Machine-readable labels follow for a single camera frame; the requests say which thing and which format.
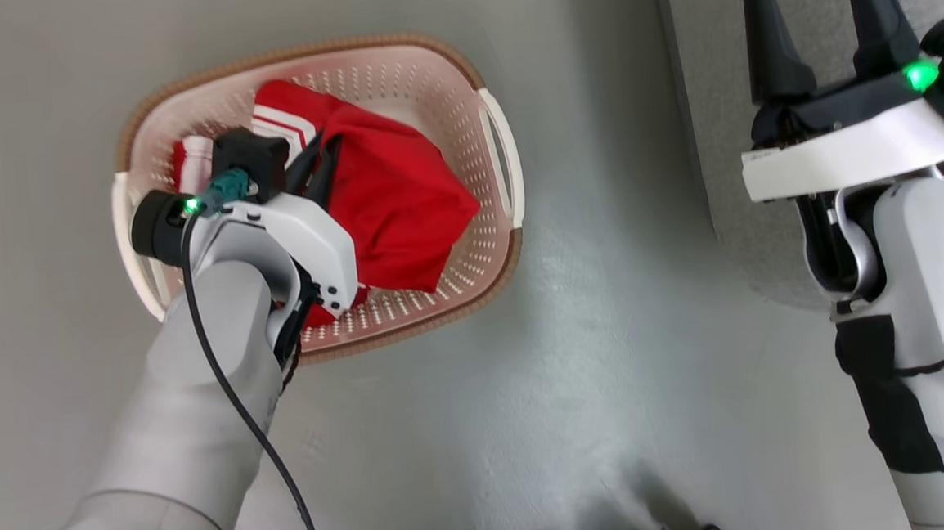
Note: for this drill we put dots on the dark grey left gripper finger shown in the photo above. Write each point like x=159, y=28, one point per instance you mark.
x=329, y=171
x=307, y=164

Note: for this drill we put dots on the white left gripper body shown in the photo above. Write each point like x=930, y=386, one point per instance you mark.
x=315, y=250

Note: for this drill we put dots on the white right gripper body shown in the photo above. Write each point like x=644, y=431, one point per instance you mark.
x=843, y=160

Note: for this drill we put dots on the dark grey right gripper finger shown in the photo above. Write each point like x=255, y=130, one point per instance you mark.
x=879, y=27
x=771, y=42

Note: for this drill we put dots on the red garment with white stripes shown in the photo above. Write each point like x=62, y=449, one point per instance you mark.
x=390, y=200

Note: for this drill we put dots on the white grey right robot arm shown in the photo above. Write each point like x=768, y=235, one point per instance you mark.
x=931, y=270

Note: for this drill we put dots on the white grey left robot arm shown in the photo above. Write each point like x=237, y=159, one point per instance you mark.
x=202, y=412

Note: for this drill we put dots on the black fabric patch on arm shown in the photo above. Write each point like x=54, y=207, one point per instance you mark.
x=890, y=403

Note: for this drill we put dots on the perforated cream laundry basket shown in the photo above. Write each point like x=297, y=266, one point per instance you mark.
x=445, y=94

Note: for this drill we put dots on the grey fabric sofa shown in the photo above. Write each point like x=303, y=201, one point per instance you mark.
x=706, y=78

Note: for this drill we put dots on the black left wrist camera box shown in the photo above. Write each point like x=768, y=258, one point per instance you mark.
x=251, y=157

